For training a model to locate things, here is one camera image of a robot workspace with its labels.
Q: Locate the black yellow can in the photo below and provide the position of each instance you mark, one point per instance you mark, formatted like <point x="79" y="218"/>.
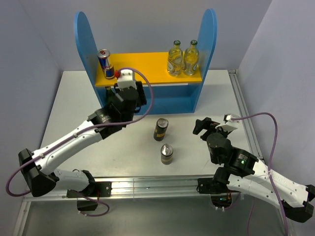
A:
<point x="160" y="129"/>

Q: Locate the blue and yellow shelf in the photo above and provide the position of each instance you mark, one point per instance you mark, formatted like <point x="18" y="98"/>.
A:
<point x="172" y="94"/>

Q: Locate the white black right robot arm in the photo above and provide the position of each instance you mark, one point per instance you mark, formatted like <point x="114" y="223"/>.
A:
<point x="241" y="171"/>

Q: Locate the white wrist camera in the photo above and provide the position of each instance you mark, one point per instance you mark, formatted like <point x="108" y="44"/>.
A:
<point x="125" y="79"/>
<point x="230" y="124"/>

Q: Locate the clear yellow glass bottle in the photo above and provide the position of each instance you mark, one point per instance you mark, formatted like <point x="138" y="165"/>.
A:
<point x="191" y="58"/>

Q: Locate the dark green glass bottle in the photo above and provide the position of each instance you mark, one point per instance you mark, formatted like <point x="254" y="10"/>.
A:
<point x="109" y="96"/>

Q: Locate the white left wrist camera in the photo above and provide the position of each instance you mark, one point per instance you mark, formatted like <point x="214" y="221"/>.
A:
<point x="125" y="79"/>

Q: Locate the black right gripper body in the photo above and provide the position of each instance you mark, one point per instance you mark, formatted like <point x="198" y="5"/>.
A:
<point x="223" y="132"/>

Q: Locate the aluminium rail frame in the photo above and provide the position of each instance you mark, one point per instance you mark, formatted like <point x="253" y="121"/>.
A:
<point x="147" y="197"/>

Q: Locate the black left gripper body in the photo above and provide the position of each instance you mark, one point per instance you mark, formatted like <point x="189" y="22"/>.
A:
<point x="141" y="99"/>

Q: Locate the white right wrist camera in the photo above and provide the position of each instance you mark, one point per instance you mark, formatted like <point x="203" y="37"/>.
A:
<point x="230" y="124"/>

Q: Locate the clear bottle green cap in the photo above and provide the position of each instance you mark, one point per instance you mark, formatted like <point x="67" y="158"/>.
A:
<point x="175" y="59"/>

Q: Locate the blue silver Red Bull can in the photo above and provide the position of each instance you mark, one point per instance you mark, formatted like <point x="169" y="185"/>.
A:
<point x="106" y="66"/>

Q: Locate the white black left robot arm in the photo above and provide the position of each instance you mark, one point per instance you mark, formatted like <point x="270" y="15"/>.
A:
<point x="40" y="167"/>

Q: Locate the black gold can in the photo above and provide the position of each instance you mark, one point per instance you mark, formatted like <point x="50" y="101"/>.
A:
<point x="166" y="153"/>

